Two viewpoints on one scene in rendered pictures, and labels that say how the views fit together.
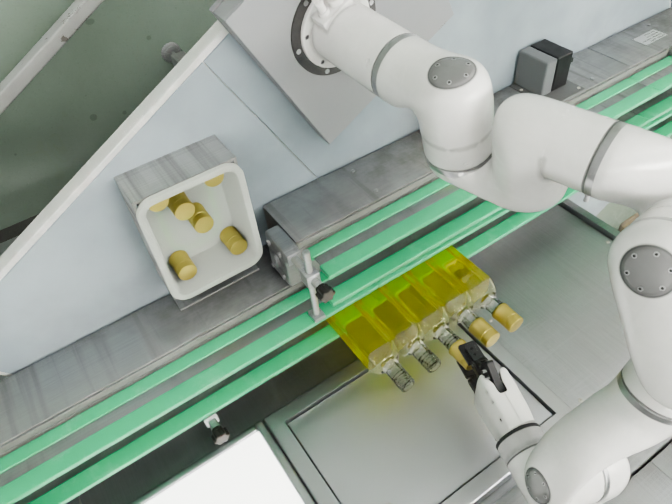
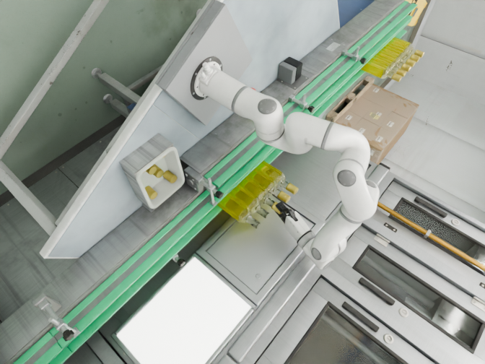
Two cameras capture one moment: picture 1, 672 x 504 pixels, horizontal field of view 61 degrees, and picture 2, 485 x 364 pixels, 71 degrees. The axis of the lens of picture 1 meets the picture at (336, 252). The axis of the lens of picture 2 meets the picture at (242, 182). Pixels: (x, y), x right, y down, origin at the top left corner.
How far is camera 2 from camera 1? 0.39 m
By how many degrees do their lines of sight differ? 14
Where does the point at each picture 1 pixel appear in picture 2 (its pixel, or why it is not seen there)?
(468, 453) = (284, 247)
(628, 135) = (334, 128)
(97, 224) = (112, 183)
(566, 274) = (310, 162)
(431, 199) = (253, 142)
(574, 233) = not seen: hidden behind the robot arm
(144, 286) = (131, 204)
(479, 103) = (279, 117)
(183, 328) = (155, 220)
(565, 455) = (325, 241)
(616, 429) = (341, 229)
